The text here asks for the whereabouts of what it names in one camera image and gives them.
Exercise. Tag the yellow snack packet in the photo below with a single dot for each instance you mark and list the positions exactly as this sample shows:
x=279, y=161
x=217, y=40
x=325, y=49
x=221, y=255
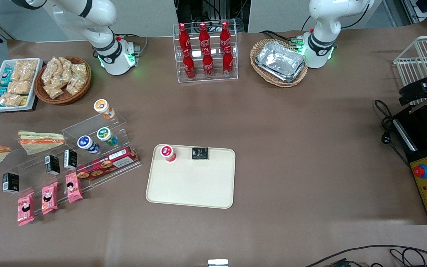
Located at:
x=24, y=101

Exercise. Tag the pink snack packet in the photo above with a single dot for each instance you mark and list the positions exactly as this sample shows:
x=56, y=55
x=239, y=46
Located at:
x=49, y=198
x=73, y=188
x=25, y=209

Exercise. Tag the large clear acrylic step stand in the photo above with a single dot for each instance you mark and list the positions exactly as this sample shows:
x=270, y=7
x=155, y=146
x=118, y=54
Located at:
x=124, y=168

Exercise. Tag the blue lid yogurt cup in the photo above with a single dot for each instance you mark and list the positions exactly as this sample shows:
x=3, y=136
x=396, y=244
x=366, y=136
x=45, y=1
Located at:
x=85, y=142

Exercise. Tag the orange label yogurt cup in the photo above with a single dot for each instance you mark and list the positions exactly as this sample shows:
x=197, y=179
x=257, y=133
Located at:
x=102, y=106

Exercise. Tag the black square snack packet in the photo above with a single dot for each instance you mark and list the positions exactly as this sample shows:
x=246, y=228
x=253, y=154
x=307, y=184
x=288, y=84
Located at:
x=199, y=153

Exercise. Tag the light wicker foil tray basket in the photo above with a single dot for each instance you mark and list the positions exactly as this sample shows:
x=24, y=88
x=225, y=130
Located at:
x=278, y=83

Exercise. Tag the red lid yogurt cup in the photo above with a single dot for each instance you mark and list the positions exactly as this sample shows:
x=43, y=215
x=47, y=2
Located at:
x=167, y=152

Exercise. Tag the red emergency stop button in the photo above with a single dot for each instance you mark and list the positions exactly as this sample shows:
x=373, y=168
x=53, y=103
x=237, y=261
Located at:
x=420, y=171

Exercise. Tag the small clear acrylic riser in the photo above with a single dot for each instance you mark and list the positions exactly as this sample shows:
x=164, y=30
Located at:
x=119, y=124

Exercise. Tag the clear acrylic bottle rack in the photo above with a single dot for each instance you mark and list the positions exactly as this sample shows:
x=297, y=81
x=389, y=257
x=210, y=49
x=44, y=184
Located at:
x=215, y=78

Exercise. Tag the white rectangular snack tray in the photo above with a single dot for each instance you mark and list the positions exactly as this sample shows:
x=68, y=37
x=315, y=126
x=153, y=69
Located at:
x=37, y=79

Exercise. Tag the green lid yogurt cup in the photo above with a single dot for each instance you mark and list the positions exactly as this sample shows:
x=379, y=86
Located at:
x=105, y=134

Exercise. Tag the clear bag of brown snacks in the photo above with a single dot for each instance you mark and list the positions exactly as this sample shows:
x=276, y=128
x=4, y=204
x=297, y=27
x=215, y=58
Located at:
x=61, y=62
x=75, y=86
x=54, y=91
x=64, y=77
x=49, y=72
x=79, y=70

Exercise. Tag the brown wicker snack basket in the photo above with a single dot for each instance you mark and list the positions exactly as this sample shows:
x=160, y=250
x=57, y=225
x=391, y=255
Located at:
x=83, y=89

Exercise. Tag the beige plastic serving tray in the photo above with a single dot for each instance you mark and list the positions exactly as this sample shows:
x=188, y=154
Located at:
x=191, y=181

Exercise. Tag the red cookie box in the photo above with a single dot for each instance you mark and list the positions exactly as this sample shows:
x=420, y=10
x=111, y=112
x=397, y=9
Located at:
x=106, y=164

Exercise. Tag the black sealing machine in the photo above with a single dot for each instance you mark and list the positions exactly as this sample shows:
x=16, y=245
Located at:
x=419, y=129

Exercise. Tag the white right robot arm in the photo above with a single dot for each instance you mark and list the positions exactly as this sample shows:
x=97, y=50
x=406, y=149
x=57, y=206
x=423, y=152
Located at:
x=98, y=22

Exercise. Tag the clear bag of crackers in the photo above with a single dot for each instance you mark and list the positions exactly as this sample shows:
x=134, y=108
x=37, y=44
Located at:
x=27, y=65
x=10, y=100
x=23, y=75
x=19, y=87

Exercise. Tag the small black drink carton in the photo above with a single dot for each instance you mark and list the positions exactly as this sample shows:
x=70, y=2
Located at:
x=52, y=165
x=10, y=183
x=70, y=159

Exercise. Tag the red cola bottle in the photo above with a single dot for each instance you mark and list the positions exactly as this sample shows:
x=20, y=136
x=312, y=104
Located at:
x=184, y=39
x=225, y=36
x=189, y=66
x=228, y=63
x=208, y=65
x=204, y=37

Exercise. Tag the aluminium foil tray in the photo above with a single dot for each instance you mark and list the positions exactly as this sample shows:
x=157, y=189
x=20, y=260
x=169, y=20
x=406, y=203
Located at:
x=278, y=57
x=291, y=78

